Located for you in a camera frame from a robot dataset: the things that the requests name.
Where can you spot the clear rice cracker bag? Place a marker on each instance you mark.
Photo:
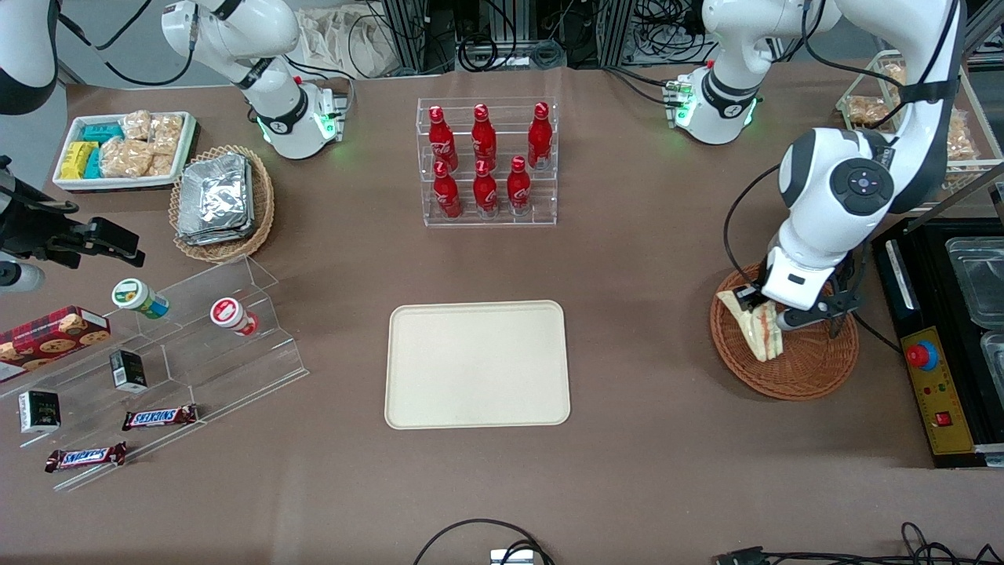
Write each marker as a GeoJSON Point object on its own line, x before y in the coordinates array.
{"type": "Point", "coordinates": [162, 161]}
{"type": "Point", "coordinates": [125, 158]}
{"type": "Point", "coordinates": [166, 129]}
{"type": "Point", "coordinates": [136, 125]}

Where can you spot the red lid cup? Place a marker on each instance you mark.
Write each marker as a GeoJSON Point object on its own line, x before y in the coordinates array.
{"type": "Point", "coordinates": [229, 314]}

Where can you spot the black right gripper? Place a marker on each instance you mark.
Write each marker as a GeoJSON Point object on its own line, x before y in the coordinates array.
{"type": "Point", "coordinates": [33, 227]}

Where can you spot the shallow round wicker basket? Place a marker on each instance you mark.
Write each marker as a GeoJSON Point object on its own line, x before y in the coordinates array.
{"type": "Point", "coordinates": [808, 365]}

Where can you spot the small black box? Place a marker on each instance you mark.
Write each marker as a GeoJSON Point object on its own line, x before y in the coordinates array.
{"type": "Point", "coordinates": [39, 412]}
{"type": "Point", "coordinates": [128, 371]}

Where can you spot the deep oval wicker basket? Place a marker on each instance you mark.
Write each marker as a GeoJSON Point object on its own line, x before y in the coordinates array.
{"type": "Point", "coordinates": [263, 204]}

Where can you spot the green lid cup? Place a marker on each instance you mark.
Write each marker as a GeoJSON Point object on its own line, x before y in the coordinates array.
{"type": "Point", "coordinates": [135, 297]}

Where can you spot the clear glass container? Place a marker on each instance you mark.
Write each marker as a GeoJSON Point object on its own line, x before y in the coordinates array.
{"type": "Point", "coordinates": [980, 275]}
{"type": "Point", "coordinates": [994, 357]}

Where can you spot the teal snack packet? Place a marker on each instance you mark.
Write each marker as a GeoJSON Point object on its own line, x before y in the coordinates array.
{"type": "Point", "coordinates": [93, 163]}
{"type": "Point", "coordinates": [102, 132]}

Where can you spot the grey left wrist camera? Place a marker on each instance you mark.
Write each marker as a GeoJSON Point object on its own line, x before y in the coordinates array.
{"type": "Point", "coordinates": [823, 312]}

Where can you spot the silver foil pouch stack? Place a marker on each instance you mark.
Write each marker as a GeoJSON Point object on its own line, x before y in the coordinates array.
{"type": "Point", "coordinates": [216, 200]}

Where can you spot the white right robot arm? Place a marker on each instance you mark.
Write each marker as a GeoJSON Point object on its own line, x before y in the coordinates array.
{"type": "Point", "coordinates": [267, 47]}

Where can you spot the red cola bottle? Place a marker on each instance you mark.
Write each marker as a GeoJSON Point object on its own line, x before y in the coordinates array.
{"type": "Point", "coordinates": [441, 141]}
{"type": "Point", "coordinates": [447, 196]}
{"type": "Point", "coordinates": [539, 137]}
{"type": "Point", "coordinates": [518, 191]}
{"type": "Point", "coordinates": [485, 192]}
{"type": "Point", "coordinates": [484, 137]}

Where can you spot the Snickers chocolate bar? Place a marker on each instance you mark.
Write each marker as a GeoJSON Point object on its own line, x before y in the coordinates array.
{"type": "Point", "coordinates": [159, 417]}
{"type": "Point", "coordinates": [85, 457]}

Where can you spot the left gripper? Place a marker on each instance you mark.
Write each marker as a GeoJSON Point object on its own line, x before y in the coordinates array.
{"type": "Point", "coordinates": [844, 277]}

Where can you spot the red cookie box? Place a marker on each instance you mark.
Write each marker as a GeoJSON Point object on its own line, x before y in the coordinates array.
{"type": "Point", "coordinates": [47, 337]}

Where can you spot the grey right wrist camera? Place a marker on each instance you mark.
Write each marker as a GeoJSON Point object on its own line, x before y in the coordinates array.
{"type": "Point", "coordinates": [20, 278]}

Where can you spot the triangle sandwich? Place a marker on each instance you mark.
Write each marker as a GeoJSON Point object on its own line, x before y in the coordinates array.
{"type": "Point", "coordinates": [749, 326]}

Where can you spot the clear acrylic stepped shelf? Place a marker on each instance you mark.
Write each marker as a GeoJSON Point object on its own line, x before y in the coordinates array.
{"type": "Point", "coordinates": [204, 369]}

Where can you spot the black machine yellow panel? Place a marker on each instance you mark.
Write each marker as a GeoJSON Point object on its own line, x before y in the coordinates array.
{"type": "Point", "coordinates": [941, 439]}

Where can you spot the white rectangular snack tray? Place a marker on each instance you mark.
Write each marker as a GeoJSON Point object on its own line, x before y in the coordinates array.
{"type": "Point", "coordinates": [67, 182]}

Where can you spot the brown snack bag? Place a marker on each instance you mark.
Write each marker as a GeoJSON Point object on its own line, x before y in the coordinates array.
{"type": "Point", "coordinates": [961, 137]}
{"type": "Point", "coordinates": [867, 110]}
{"type": "Point", "coordinates": [894, 73]}

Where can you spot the red emergency stop button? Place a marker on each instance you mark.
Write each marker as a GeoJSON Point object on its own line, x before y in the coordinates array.
{"type": "Point", "coordinates": [922, 356]}

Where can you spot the clear acrylic bottle rack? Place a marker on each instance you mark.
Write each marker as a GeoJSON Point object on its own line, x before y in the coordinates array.
{"type": "Point", "coordinates": [541, 200]}

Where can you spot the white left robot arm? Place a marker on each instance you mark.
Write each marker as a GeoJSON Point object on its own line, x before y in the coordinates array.
{"type": "Point", "coordinates": [823, 188]}

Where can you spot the yellow snack packet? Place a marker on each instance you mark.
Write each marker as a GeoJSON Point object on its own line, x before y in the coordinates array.
{"type": "Point", "coordinates": [77, 160]}

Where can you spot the beige cloth bag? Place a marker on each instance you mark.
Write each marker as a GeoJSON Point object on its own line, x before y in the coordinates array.
{"type": "Point", "coordinates": [345, 43]}

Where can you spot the cream plastic tray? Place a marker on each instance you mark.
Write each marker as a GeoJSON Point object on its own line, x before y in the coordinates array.
{"type": "Point", "coordinates": [477, 365]}

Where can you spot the grey metal bar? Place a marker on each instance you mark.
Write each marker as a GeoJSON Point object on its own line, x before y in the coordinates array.
{"type": "Point", "coordinates": [965, 187]}

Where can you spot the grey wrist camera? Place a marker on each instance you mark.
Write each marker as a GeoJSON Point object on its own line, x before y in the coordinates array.
{"type": "Point", "coordinates": [20, 278]}
{"type": "Point", "coordinates": [823, 312]}

